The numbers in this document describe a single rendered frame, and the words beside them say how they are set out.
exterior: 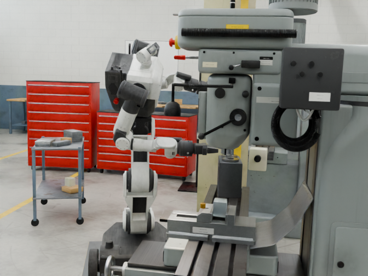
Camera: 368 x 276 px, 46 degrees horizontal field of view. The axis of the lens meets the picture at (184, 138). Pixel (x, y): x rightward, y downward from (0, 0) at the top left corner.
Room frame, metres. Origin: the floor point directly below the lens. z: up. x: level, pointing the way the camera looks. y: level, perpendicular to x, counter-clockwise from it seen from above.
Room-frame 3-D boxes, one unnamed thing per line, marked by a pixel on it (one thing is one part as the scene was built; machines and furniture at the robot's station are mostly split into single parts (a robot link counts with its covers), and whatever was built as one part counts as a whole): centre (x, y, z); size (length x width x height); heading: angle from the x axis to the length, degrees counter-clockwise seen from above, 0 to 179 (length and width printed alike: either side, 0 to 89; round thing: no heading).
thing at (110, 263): (1.97, 0.30, 0.69); 0.16 x 0.12 x 0.12; 81
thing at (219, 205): (1.67, -0.15, 1.10); 0.06 x 0.05 x 0.06; 170
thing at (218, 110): (1.89, -0.19, 1.47); 0.21 x 0.19 x 0.32; 171
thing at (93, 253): (2.39, 0.51, 0.50); 0.20 x 0.05 x 0.20; 8
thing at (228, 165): (2.32, -0.25, 1.09); 0.22 x 0.12 x 0.20; 178
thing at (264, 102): (1.86, -0.38, 1.47); 0.24 x 0.19 x 0.26; 171
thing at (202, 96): (1.91, -0.08, 1.44); 0.04 x 0.04 x 0.21; 81
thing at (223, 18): (1.89, -0.20, 1.81); 0.47 x 0.26 x 0.16; 81
